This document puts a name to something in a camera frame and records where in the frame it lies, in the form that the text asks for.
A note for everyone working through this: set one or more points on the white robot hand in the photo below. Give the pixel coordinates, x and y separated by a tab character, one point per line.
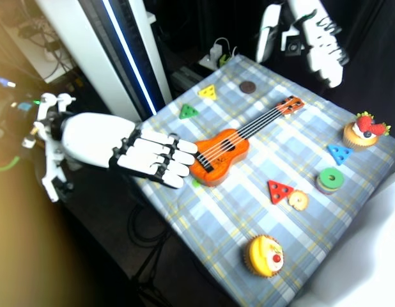
322	41
89	137

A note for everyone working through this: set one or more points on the orange toy ukulele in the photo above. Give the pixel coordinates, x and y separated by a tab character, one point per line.
223	153

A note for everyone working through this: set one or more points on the brown chocolate sandwich cookie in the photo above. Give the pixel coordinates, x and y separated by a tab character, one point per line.
247	86

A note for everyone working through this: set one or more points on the white column with black strip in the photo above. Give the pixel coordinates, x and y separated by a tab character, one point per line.
89	48

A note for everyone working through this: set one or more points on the strawberry topped toy cupcake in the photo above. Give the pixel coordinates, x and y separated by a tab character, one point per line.
357	137

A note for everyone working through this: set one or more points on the green triangle block with holes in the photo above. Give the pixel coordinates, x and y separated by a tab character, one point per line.
188	112

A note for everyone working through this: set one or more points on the white power adapter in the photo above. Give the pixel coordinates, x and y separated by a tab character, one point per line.
213	56

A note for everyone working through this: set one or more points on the blue triangle block with holes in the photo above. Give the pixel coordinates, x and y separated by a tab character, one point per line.
339	153

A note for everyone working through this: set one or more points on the yellow triangle block with holes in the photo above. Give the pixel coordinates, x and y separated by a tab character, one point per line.
207	93

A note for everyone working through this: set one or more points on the stack of coloured rings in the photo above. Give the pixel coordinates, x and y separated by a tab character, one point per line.
325	177

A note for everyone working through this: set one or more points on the red triangle block with holes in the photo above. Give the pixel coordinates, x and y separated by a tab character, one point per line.
277	195

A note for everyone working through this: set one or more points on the blue plaid tablecloth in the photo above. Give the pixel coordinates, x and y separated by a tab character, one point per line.
248	217

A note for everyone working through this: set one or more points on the yellow fruit toy cupcake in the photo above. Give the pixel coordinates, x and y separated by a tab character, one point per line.
261	256

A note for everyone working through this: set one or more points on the white robot body shell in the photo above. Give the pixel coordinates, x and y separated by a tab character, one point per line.
360	256

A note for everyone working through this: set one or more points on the black square wrist camera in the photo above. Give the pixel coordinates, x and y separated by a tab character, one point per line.
293	46

